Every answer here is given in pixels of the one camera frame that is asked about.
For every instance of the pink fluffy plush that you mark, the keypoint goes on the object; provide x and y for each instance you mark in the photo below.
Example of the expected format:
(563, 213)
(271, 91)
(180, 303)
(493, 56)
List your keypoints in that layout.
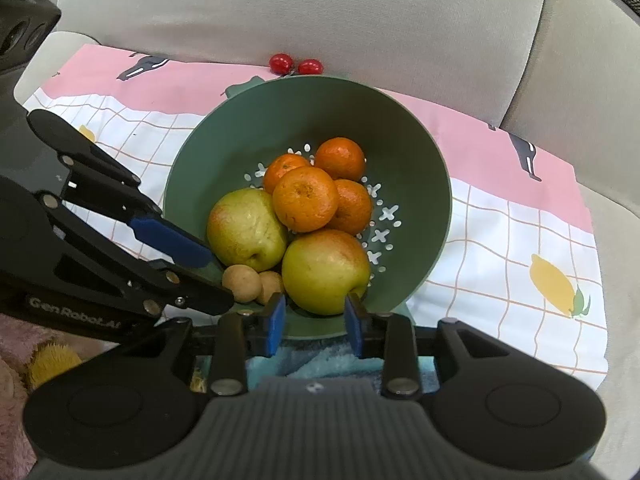
(12, 410)

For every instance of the orange mandarin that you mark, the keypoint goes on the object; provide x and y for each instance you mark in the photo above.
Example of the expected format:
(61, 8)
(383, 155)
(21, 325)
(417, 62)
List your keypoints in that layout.
(305, 199)
(356, 207)
(340, 159)
(282, 167)

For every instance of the pink printed blanket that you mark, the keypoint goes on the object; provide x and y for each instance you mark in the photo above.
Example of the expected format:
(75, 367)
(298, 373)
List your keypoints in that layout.
(500, 240)

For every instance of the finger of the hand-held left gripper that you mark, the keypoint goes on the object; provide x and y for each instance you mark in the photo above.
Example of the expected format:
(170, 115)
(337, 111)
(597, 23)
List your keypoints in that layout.
(170, 242)
(200, 295)

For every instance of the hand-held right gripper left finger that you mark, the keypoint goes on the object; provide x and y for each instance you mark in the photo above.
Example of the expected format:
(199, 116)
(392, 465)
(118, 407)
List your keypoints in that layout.
(276, 325)

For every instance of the beige sofa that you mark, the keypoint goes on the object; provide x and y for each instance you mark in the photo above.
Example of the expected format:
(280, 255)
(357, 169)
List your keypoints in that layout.
(350, 10)

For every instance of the green colander bowl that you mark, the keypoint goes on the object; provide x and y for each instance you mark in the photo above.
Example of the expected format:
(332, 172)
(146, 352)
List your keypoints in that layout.
(310, 110)

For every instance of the yellow-green apple with red blush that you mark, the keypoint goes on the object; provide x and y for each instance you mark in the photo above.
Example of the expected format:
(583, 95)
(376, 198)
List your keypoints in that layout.
(325, 272)

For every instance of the yellow plush toy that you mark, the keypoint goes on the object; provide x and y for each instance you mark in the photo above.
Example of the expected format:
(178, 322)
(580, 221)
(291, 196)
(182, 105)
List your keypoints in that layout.
(52, 365)

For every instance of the light blue towel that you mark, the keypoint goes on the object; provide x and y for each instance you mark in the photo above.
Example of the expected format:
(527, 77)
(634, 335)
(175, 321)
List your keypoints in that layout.
(310, 360)

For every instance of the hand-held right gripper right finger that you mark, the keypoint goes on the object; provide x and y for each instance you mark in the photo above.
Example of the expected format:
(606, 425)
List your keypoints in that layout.
(352, 327)

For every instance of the brown longan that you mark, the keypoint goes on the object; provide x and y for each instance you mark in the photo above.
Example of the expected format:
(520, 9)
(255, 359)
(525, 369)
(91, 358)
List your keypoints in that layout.
(271, 286)
(241, 283)

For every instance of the red cherry tomato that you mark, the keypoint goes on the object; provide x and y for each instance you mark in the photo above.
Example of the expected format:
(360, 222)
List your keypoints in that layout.
(310, 66)
(281, 63)

